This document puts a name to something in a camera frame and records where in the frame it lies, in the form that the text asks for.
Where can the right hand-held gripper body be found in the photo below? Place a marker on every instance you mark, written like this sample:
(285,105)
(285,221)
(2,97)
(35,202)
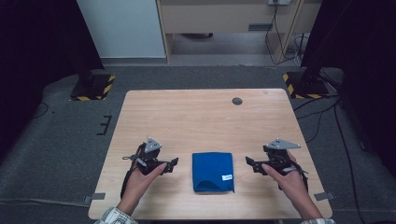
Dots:
(278,158)

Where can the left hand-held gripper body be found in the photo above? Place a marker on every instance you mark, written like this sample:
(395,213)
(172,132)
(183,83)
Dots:
(149,160)

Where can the blue cloth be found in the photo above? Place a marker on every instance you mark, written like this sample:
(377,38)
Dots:
(213,171)

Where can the person's left hand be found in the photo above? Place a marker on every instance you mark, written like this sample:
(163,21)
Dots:
(140,183)

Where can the person's right hand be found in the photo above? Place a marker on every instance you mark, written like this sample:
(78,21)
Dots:
(291,186)

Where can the grey tape strip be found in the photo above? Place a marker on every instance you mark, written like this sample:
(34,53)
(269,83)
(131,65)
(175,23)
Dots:
(95,196)
(324,196)

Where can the grey round table grommet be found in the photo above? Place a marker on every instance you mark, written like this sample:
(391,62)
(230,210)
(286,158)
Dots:
(237,101)

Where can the black stand base striped edge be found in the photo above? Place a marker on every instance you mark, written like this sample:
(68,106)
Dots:
(306,87)
(93,88)

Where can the dark round object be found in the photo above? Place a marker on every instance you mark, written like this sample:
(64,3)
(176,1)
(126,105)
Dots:
(196,35)

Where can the white cabinet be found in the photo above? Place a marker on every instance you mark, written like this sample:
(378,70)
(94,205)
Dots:
(124,28)

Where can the dark curtain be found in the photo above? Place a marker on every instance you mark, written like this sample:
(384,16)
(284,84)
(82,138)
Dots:
(361,46)
(40,46)

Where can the light wooden desk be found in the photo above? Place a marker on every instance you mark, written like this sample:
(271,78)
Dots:
(218,17)

